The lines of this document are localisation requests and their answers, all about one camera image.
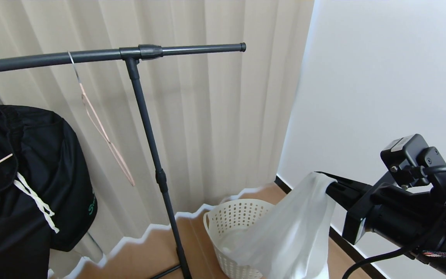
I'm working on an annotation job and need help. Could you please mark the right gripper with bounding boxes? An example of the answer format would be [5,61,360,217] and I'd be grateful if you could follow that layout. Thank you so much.
[341,181,446,249]

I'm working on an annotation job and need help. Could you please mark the white garment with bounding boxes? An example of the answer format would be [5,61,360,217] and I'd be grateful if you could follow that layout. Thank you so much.
[223,172,338,279]

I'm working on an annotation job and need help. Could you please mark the black shorts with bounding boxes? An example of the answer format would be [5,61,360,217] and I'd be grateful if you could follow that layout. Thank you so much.
[0,102,98,279]

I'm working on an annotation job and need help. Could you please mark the white laundry basket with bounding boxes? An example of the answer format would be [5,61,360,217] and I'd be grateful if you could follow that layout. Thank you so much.
[203,198,276,279]

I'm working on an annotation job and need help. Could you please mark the black clothes rack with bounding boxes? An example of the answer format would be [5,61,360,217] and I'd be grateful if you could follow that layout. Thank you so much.
[0,43,247,279]

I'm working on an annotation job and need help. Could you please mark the beige curtain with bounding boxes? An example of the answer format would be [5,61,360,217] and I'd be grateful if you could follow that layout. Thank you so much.
[0,0,316,279]

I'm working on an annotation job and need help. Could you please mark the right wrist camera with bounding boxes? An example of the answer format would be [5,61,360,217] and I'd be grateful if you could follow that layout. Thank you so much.
[380,134,446,206]

